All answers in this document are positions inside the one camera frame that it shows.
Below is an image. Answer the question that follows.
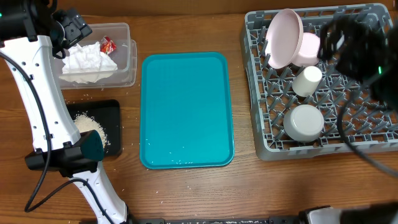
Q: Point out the pile of rice grains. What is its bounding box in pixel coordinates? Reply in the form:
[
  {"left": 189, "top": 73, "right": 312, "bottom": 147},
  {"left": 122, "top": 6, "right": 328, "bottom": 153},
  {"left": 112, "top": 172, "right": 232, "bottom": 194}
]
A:
[{"left": 73, "top": 113, "right": 111, "bottom": 147}]

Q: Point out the black tray bin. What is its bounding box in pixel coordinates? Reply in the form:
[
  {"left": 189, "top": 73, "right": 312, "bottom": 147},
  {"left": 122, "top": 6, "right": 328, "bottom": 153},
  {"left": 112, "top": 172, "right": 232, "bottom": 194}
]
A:
[{"left": 67, "top": 100, "right": 123, "bottom": 157}]

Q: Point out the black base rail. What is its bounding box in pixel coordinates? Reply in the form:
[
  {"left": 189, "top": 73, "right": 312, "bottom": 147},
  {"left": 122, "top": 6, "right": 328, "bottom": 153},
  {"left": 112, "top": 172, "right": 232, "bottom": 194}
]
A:
[{"left": 128, "top": 216, "right": 300, "bottom": 224}]

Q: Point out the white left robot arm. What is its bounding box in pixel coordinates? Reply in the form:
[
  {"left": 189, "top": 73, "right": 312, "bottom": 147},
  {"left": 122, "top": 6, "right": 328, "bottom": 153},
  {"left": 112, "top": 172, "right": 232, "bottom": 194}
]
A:
[{"left": 1, "top": 0, "right": 134, "bottom": 223}]

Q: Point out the large white plate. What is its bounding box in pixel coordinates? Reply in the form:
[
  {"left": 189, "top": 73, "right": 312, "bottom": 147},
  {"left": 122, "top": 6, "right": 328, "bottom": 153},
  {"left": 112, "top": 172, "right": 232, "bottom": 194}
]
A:
[{"left": 265, "top": 9, "right": 303, "bottom": 69}]

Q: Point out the teal serving tray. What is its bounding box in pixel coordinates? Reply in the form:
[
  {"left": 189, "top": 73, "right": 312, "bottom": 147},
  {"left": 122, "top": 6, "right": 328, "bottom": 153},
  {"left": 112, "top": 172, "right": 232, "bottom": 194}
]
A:
[{"left": 139, "top": 52, "right": 234, "bottom": 169}]

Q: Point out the clear plastic waste bin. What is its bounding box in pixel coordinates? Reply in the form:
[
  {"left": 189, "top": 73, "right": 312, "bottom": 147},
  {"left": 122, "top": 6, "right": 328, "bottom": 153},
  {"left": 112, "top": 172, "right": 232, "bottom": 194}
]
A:
[{"left": 54, "top": 22, "right": 137, "bottom": 90}]

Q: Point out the white napkin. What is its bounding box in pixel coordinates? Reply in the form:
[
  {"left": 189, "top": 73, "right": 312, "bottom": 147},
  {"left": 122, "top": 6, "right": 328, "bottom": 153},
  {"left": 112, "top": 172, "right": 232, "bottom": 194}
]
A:
[{"left": 60, "top": 42, "right": 118, "bottom": 84}]

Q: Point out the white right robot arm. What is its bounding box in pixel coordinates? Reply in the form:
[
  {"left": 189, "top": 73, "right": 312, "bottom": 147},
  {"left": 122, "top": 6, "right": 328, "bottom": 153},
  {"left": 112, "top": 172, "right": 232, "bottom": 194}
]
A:
[{"left": 292, "top": 17, "right": 397, "bottom": 224}]

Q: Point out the red snack wrapper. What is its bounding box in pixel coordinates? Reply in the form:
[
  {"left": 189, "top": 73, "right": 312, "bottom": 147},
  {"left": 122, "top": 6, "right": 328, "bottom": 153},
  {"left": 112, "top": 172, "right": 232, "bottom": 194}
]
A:
[{"left": 100, "top": 36, "right": 117, "bottom": 55}]

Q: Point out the small pink bowl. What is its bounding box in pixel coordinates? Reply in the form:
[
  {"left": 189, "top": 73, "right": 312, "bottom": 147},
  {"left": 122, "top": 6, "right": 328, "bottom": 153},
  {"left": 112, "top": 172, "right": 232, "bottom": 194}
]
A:
[{"left": 292, "top": 32, "right": 320, "bottom": 67}]

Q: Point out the white cup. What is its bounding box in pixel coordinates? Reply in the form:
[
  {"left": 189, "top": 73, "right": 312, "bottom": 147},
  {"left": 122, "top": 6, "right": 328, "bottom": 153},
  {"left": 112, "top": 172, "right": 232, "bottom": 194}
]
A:
[{"left": 292, "top": 66, "right": 322, "bottom": 97}]

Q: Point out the grey saucer bowl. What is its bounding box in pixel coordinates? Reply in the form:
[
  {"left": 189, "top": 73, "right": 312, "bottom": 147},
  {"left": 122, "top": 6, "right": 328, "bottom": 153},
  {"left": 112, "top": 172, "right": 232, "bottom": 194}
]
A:
[{"left": 283, "top": 105, "right": 324, "bottom": 142}]

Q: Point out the grey dishwasher rack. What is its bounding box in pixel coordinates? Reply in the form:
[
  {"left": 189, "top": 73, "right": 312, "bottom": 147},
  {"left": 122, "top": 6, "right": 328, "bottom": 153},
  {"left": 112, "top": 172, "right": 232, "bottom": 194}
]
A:
[{"left": 239, "top": 2, "right": 398, "bottom": 162}]

